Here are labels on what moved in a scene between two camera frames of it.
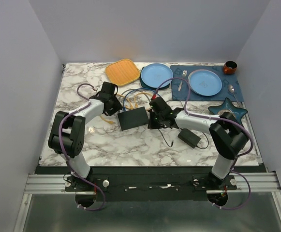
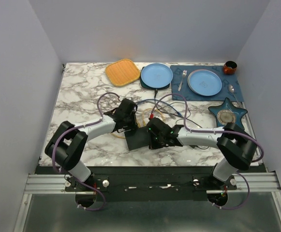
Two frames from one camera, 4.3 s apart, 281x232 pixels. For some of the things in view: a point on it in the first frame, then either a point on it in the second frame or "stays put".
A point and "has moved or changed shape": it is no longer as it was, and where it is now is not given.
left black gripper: x=118 y=106 -> x=134 y=124
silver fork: x=184 y=72 stays put
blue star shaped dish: x=227 y=106 stays put
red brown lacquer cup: x=229 y=67 stays put
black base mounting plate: x=150 y=183 stays put
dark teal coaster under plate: x=166 y=86 stays put
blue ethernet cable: x=159 y=94 has moved or changed shape
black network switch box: x=133 y=118 has moved or changed shape
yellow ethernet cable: x=111 y=122 -> x=142 y=114
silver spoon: x=231 y=89 stays put
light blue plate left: x=154 y=74 stays put
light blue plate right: x=204 y=82 stays put
